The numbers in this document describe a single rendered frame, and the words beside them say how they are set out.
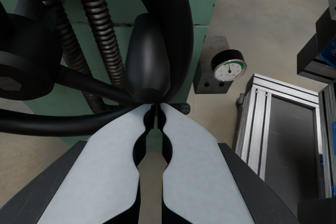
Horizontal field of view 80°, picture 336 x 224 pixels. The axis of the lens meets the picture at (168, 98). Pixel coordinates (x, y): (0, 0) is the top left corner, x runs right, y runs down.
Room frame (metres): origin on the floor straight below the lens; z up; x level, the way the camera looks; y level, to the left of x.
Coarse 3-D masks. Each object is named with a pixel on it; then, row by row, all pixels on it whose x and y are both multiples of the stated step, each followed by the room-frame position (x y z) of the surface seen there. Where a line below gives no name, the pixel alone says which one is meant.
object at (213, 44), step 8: (208, 40) 0.39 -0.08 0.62; (216, 40) 0.39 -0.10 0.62; (224, 40) 0.39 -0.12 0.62; (208, 48) 0.36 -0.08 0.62; (216, 48) 0.36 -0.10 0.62; (224, 48) 0.37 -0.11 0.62; (200, 56) 0.33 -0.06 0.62; (208, 56) 0.33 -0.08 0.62; (200, 64) 0.31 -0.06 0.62; (208, 64) 0.31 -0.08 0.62; (200, 72) 0.29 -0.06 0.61; (208, 72) 0.29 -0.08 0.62; (200, 80) 0.28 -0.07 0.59; (208, 80) 0.29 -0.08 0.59; (216, 80) 0.29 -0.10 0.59; (232, 80) 0.30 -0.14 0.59; (200, 88) 0.28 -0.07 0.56; (208, 88) 0.29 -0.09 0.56; (216, 88) 0.29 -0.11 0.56; (224, 88) 0.29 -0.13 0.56
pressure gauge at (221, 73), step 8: (216, 56) 0.28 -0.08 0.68; (224, 56) 0.27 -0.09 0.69; (232, 56) 0.27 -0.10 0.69; (240, 56) 0.27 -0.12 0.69; (216, 64) 0.26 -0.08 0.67; (224, 64) 0.26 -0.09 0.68; (232, 64) 0.26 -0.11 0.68; (240, 64) 0.26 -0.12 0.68; (216, 72) 0.26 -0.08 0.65; (224, 72) 0.26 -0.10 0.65; (232, 72) 0.26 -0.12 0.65; (240, 72) 0.27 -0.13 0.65; (224, 80) 0.26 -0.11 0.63
